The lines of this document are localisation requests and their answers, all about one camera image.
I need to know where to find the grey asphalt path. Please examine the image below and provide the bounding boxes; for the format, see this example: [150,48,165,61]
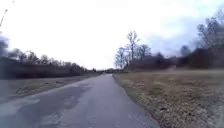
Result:
[0,73,161,128]

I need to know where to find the dry grass verge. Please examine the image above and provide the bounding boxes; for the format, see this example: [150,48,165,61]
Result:
[0,73,103,104]

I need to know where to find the dry grass field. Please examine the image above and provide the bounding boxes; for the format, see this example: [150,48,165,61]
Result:
[112,68,224,128]

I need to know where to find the dark row of trees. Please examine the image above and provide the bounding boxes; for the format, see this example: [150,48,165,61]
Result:
[0,33,104,80]

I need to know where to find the bare trees and bushes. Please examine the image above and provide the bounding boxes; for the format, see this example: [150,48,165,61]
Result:
[114,7,224,72]

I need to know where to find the thin bare leaning tree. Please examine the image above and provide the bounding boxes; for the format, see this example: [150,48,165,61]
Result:
[0,0,16,29]

